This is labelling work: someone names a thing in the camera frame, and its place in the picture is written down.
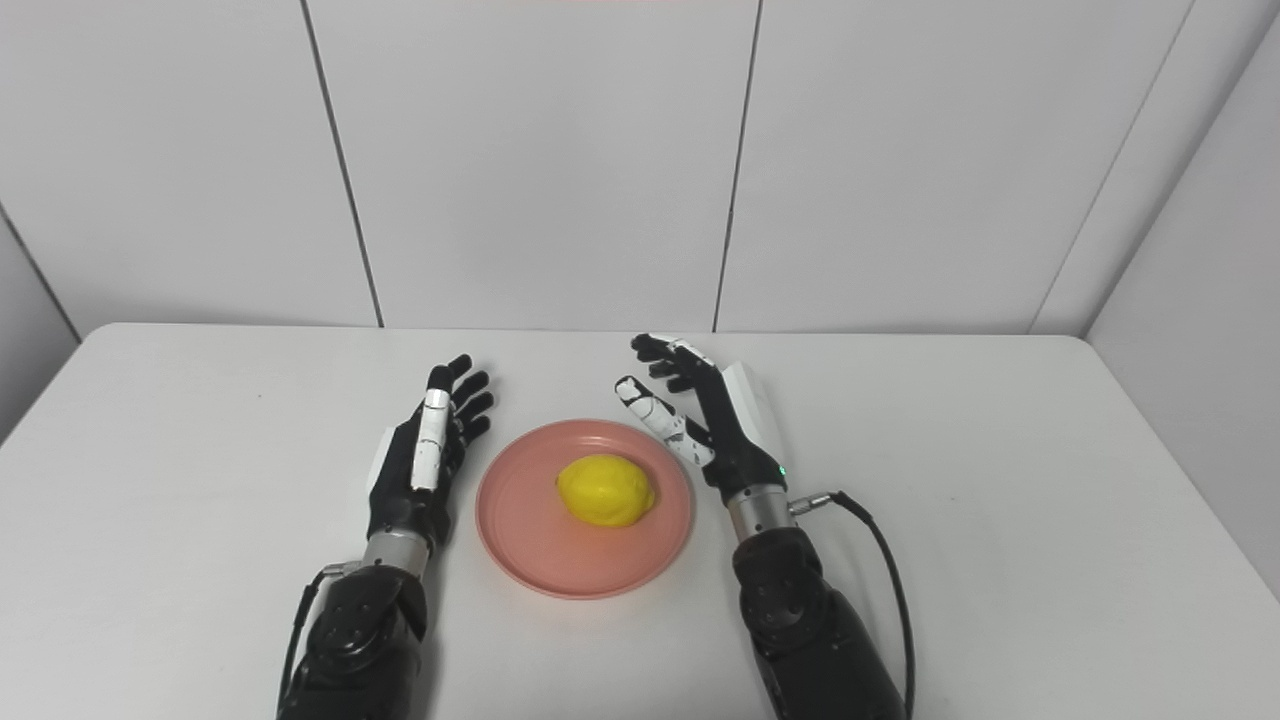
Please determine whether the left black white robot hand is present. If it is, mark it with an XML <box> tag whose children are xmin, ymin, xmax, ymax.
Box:
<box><xmin>366</xmin><ymin>354</ymin><xmax>496</xmax><ymax>551</ymax></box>

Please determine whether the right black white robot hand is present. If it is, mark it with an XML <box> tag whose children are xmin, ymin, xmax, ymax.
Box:
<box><xmin>614</xmin><ymin>334</ymin><xmax>789</xmax><ymax>504</ymax></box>

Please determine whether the yellow lemon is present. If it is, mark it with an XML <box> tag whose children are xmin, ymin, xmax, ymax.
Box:
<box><xmin>556</xmin><ymin>454</ymin><xmax>658</xmax><ymax>529</ymax></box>

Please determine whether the pink plastic plate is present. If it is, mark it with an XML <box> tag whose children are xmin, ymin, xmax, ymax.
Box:
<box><xmin>475</xmin><ymin>420</ymin><xmax>696</xmax><ymax>601</ymax></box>

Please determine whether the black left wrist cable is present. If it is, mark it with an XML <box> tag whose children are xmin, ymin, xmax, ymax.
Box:
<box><xmin>278</xmin><ymin>560</ymin><xmax>363</xmax><ymax>706</ymax></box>

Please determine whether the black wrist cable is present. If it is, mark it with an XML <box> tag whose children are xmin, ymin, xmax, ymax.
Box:
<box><xmin>788</xmin><ymin>490</ymin><xmax>917</xmax><ymax>720</ymax></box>
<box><xmin>278</xmin><ymin>560</ymin><xmax>363</xmax><ymax>706</ymax></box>

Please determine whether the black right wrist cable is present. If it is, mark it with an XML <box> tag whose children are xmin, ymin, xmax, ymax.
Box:
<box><xmin>788</xmin><ymin>490</ymin><xmax>917</xmax><ymax>720</ymax></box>

